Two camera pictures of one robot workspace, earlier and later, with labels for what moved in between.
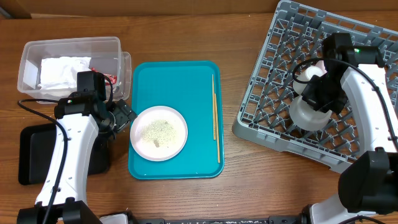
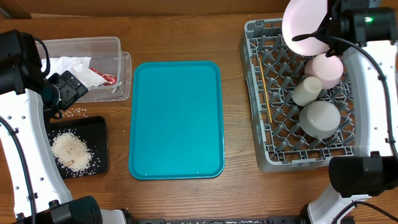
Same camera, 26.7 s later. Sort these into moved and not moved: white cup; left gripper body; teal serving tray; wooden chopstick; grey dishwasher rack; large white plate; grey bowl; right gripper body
Moved: grey dishwasher rack; white cup; wooden chopstick; large white plate; left gripper body; grey bowl; right gripper body
Not moved: teal serving tray
